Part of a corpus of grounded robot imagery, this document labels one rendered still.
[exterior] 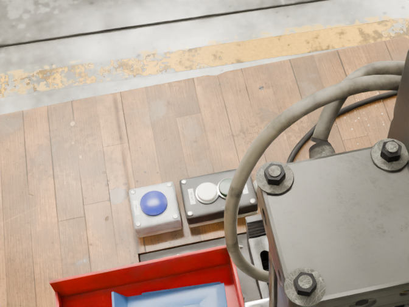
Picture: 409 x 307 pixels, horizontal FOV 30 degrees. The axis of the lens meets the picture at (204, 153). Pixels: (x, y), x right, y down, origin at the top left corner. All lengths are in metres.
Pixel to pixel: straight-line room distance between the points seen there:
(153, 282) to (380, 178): 0.67
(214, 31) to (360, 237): 2.12
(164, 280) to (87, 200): 0.18
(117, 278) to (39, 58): 1.58
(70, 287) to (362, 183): 0.68
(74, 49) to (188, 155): 1.42
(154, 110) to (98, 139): 0.10
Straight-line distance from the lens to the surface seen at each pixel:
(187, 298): 1.07
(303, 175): 0.45
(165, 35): 2.54
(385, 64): 0.50
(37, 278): 1.13
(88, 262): 1.12
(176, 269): 1.07
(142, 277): 1.08
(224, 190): 1.11
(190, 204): 1.11
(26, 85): 2.51
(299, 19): 2.56
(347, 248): 0.43
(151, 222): 1.10
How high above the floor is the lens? 1.90
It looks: 58 degrees down
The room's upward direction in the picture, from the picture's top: 8 degrees counter-clockwise
